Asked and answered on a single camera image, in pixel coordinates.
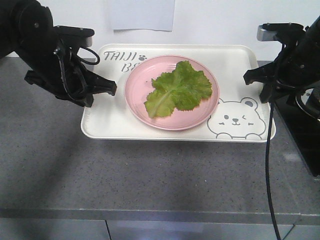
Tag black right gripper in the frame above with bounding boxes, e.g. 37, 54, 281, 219
243, 29, 320, 103

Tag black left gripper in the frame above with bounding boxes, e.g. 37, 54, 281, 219
23, 37, 117, 108

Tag cream bear serving tray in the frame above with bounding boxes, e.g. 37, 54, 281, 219
81, 44, 276, 143

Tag pink round plate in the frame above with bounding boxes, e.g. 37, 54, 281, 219
124, 55, 220, 131

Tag green lettuce leaves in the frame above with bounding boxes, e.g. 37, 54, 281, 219
144, 61, 213, 118

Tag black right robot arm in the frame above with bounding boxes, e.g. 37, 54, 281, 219
243, 19, 320, 103

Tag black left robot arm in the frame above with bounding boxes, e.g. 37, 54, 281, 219
0, 0, 117, 107

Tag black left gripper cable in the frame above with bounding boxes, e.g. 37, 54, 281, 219
74, 46, 101, 66

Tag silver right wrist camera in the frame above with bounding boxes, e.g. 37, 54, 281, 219
256, 22, 305, 42

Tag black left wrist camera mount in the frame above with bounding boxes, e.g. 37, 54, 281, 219
54, 25, 95, 48

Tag white paper sheet on wall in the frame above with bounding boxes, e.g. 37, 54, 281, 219
108, 0, 175, 32

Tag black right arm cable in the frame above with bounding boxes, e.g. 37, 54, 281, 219
264, 44, 286, 240

